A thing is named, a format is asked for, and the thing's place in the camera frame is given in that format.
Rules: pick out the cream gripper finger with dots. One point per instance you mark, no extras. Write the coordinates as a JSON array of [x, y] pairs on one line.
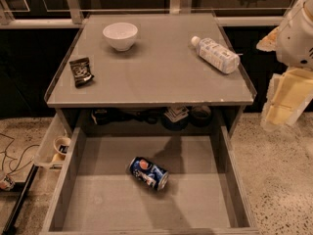
[[269, 42], [288, 95]]

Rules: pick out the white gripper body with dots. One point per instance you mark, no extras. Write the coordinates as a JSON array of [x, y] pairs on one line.
[[295, 42]]

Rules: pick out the blue pepsi can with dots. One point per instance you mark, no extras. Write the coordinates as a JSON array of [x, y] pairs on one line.
[[152, 174]]

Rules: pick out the grey cabinet with counter top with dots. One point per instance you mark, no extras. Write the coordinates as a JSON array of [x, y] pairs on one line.
[[160, 70]]

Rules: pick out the open grey top drawer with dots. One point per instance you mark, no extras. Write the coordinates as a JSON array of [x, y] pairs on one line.
[[97, 195]]

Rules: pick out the clear plastic water bottle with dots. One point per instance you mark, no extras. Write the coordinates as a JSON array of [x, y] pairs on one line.
[[215, 54]]

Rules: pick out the dark round container on shelf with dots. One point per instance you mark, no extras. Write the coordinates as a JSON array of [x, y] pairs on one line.
[[200, 116]]

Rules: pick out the patterned packet on shelf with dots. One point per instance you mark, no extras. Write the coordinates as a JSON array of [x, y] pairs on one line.
[[175, 114]]

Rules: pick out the white ceramic bowl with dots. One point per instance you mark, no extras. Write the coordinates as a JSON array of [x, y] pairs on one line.
[[121, 36]]

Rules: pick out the black item on shelf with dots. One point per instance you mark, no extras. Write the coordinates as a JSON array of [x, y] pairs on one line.
[[101, 116]]

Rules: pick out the black snack packet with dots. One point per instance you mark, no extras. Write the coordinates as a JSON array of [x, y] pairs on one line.
[[81, 71]]

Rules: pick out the white mug in bin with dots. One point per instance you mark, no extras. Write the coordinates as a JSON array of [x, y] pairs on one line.
[[61, 145]]

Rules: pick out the clear plastic bin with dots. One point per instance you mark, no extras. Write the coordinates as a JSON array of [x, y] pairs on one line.
[[46, 156]]

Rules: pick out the black floor rail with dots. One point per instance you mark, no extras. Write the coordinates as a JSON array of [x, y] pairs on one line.
[[21, 190]]

